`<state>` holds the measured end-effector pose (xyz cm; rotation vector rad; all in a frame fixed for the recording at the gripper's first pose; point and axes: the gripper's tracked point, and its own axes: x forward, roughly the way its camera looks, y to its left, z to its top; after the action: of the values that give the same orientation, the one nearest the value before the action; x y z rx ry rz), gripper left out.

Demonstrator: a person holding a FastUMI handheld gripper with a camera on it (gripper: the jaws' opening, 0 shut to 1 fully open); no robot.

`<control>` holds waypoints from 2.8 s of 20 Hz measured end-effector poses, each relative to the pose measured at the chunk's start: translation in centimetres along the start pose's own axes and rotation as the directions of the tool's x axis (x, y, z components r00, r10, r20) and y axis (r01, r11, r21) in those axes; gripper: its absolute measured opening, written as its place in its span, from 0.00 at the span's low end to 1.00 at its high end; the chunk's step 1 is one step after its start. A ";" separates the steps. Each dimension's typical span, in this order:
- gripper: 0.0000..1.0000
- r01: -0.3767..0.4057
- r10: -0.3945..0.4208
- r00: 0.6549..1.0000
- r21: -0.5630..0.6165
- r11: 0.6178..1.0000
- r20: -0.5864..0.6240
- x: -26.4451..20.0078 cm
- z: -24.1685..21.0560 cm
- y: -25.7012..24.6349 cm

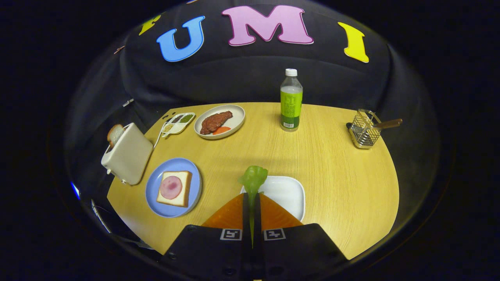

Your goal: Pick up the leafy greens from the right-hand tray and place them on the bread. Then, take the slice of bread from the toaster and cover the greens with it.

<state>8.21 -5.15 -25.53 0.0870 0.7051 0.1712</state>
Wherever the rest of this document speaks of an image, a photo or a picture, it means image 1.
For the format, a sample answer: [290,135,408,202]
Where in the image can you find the round white plate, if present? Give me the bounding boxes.
[194,104,246,140]

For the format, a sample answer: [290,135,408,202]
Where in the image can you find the white divided bean dish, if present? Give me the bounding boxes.
[161,112,196,138]

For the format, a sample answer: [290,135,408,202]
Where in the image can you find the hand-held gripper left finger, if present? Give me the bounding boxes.
[162,192,252,281]

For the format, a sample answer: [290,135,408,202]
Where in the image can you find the brown meat steak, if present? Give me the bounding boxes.
[200,111,234,135]

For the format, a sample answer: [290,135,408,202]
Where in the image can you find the black backdrop cloth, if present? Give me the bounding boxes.
[64,0,440,219]

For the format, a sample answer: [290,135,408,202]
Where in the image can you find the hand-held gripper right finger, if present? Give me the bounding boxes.
[253,192,348,281]

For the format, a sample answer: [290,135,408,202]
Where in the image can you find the green drink bottle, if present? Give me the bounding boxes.
[280,69,303,132]

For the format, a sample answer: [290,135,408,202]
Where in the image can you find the metal wire basket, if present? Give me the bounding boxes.
[348,109,382,149]

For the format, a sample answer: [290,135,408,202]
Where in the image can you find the pink ham slice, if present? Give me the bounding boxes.
[160,176,183,199]

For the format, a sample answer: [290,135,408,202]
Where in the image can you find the white rectangular plate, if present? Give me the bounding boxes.
[240,176,305,222]

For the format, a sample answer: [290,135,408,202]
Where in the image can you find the white bread slice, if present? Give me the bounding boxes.
[156,171,193,208]

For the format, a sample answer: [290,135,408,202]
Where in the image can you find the white toaster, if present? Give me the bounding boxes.
[101,123,154,185]

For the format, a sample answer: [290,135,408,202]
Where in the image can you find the toasted bread slice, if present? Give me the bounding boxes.
[107,124,125,148]

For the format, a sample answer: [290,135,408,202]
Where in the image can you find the blue round plate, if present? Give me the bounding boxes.
[145,158,202,218]

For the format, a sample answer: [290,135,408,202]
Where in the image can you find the green lettuce leaf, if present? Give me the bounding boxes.
[239,165,269,248]

